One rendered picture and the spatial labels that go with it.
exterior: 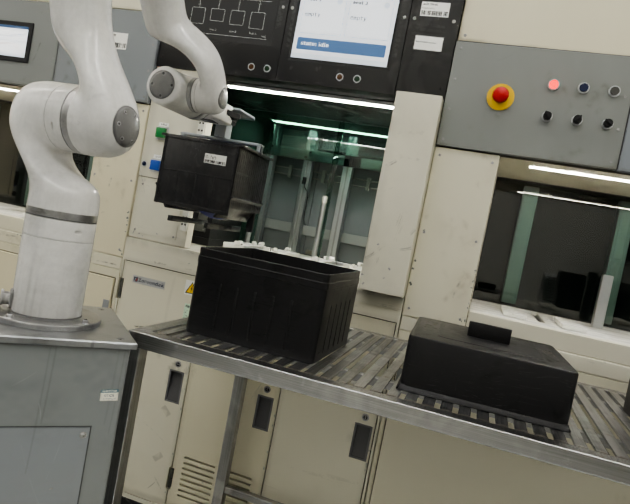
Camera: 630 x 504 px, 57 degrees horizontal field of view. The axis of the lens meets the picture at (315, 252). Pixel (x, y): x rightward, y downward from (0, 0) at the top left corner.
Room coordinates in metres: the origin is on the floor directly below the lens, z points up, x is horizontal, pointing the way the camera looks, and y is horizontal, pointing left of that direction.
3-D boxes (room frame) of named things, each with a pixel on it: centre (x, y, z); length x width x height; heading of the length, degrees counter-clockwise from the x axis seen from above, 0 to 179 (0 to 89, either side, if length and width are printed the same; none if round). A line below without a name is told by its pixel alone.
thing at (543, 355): (1.12, -0.36, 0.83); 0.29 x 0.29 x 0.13; 77
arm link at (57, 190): (1.05, 0.49, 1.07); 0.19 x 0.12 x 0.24; 72
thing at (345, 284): (1.24, 0.06, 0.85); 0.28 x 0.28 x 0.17; 73
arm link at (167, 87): (1.31, 0.37, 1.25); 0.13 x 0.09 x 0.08; 164
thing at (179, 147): (1.55, 0.30, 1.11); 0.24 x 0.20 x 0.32; 74
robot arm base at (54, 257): (1.04, 0.46, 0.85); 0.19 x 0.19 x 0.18
